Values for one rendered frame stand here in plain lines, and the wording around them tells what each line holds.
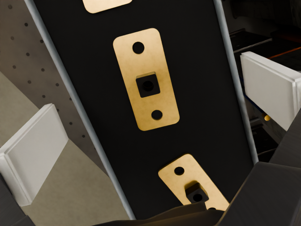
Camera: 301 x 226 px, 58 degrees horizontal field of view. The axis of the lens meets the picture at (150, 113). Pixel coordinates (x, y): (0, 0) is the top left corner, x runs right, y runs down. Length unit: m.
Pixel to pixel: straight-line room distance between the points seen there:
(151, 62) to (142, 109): 0.04
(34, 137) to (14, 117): 1.50
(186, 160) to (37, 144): 0.14
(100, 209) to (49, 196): 0.32
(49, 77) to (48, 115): 0.56
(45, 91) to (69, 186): 1.10
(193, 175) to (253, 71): 0.14
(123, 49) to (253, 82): 0.10
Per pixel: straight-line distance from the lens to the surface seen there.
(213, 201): 0.29
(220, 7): 0.23
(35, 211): 1.98
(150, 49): 0.22
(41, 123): 0.17
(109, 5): 0.22
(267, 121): 0.40
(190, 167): 0.27
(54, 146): 0.18
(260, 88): 0.17
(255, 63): 0.16
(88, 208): 1.86
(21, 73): 0.77
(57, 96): 0.76
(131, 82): 0.23
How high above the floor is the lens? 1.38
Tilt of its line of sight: 68 degrees down
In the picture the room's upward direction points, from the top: 178 degrees clockwise
